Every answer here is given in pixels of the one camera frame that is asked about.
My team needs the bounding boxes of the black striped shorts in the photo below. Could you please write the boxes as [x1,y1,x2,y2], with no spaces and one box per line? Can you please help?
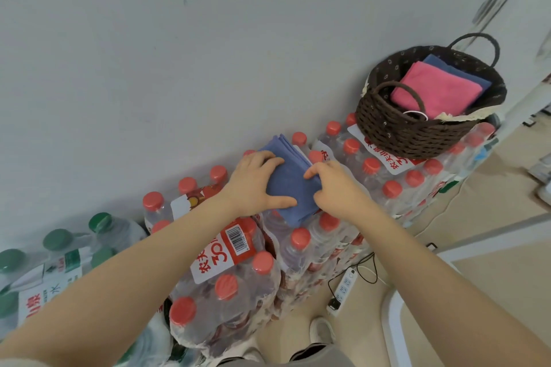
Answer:
[290,344,328,362]

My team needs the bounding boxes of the person's left hand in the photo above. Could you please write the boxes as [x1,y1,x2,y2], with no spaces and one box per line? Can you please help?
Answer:
[219,150,298,219]

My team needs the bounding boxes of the person's left forearm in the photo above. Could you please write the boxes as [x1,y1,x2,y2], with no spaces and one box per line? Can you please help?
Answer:
[0,197,242,367]

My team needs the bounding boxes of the person's right hand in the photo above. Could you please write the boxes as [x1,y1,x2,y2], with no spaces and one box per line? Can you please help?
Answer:
[303,160,373,224]

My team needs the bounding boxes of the black power cable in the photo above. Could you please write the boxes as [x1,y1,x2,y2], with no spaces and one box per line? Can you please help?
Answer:
[328,252,379,299]

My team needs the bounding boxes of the stack of bottled water packs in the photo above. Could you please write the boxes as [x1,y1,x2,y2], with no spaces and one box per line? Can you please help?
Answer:
[0,112,500,367]

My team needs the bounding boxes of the pink towel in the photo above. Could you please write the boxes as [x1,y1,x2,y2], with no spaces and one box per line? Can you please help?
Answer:
[390,61,484,120]

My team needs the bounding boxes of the white shirt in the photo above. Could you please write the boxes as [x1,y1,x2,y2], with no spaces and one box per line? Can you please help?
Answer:
[0,345,356,367]

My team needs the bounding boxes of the brown wicker basket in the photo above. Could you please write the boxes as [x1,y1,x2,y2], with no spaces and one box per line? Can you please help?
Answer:
[355,32,508,160]

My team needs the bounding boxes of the white gym frame grey panel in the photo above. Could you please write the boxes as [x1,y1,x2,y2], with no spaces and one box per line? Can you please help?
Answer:
[381,214,551,367]

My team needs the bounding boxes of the person's right forearm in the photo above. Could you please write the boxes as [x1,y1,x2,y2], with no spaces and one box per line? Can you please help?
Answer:
[352,203,551,367]

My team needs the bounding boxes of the person's shoe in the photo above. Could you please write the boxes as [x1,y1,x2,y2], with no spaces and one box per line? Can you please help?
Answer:
[240,347,264,364]
[309,317,336,345]

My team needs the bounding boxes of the blue towel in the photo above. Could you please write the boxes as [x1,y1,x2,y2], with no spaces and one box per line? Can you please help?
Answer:
[258,134,324,228]
[422,54,492,92]

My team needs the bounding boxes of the person's right shoe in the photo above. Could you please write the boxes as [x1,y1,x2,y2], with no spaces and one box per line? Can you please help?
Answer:
[309,317,336,345]

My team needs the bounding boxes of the person's left shoe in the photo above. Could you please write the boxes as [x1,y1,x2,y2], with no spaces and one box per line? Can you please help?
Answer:
[240,347,264,364]

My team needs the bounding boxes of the white bench rack frame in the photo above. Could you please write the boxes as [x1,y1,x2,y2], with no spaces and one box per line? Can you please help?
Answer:
[501,74,551,208]

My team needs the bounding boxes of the white power strip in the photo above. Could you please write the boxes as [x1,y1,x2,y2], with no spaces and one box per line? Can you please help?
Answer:
[327,267,359,316]

